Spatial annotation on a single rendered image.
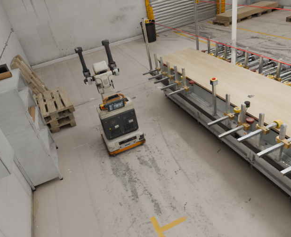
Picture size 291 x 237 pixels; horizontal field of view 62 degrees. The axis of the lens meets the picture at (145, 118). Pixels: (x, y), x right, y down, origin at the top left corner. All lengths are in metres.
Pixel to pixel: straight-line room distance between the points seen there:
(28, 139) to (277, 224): 3.11
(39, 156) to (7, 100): 0.91
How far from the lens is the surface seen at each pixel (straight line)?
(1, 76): 3.76
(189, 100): 3.69
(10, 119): 3.42
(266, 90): 3.46
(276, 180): 3.27
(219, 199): 3.21
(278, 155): 2.65
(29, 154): 3.68
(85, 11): 9.58
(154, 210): 3.16
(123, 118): 3.73
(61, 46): 9.63
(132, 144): 3.94
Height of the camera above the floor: 2.53
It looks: 33 degrees down
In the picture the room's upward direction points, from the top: 12 degrees counter-clockwise
